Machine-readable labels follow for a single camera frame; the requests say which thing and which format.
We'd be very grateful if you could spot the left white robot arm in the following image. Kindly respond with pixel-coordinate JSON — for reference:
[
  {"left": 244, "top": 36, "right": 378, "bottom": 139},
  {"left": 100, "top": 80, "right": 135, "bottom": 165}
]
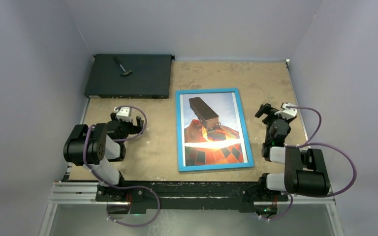
[{"left": 63, "top": 113, "right": 146, "bottom": 201}]

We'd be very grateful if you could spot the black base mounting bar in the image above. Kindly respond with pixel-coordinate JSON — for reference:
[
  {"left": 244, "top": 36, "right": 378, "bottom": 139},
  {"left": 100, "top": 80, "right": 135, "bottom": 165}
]
[{"left": 95, "top": 180, "right": 288, "bottom": 214}]

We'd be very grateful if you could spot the blue wooden picture frame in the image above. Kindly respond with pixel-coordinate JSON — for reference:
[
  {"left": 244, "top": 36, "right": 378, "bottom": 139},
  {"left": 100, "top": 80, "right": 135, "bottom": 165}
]
[{"left": 175, "top": 88, "right": 255, "bottom": 173}]

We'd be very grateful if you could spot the hot air balloon photo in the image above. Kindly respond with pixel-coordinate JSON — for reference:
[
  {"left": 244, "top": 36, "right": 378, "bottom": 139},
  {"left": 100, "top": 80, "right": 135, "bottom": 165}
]
[{"left": 182, "top": 92, "right": 245, "bottom": 167}]

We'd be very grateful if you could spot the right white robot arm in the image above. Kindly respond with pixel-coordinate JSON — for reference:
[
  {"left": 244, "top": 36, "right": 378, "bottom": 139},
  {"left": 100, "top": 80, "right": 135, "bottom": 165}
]
[{"left": 255, "top": 103, "right": 331, "bottom": 200}]

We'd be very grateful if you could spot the small black hammer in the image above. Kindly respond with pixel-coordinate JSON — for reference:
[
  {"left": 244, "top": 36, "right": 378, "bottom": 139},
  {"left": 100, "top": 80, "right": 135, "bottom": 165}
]
[{"left": 113, "top": 57, "right": 133, "bottom": 77}]

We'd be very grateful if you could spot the aluminium rail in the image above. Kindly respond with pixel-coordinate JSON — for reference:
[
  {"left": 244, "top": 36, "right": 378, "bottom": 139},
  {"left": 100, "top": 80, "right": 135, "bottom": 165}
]
[{"left": 49, "top": 182, "right": 336, "bottom": 205}]

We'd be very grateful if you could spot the dark flat box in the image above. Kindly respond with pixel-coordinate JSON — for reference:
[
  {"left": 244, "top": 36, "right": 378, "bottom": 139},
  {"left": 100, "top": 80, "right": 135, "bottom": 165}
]
[{"left": 84, "top": 54, "right": 175, "bottom": 99}]

